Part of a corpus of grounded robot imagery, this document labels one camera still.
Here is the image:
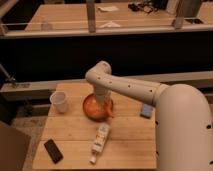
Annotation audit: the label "grey metal post right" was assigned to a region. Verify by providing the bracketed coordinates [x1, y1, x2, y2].
[172, 0, 203, 29]

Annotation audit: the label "grey metal post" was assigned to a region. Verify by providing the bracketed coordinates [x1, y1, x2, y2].
[172, 0, 203, 29]
[86, 0, 96, 33]

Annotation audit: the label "white plastic cup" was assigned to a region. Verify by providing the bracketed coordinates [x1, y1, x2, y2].
[50, 91, 68, 113]

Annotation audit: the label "brown cardboard box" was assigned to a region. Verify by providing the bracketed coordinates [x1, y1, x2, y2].
[0, 121, 30, 171]

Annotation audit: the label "white squeeze bottle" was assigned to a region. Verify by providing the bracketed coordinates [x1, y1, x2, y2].
[90, 123, 110, 164]

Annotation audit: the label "metal clamp bracket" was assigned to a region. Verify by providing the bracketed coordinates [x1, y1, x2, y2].
[0, 64, 30, 90]

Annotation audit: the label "orange ceramic bowl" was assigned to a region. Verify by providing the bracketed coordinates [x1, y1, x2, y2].
[83, 94, 113, 121]

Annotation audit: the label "black smartphone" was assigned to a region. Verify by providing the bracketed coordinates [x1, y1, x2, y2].
[44, 139, 63, 164]

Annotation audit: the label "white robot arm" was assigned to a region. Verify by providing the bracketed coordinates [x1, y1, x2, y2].
[85, 61, 213, 171]

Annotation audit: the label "black cables on desk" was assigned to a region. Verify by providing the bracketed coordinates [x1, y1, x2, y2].
[127, 0, 168, 14]

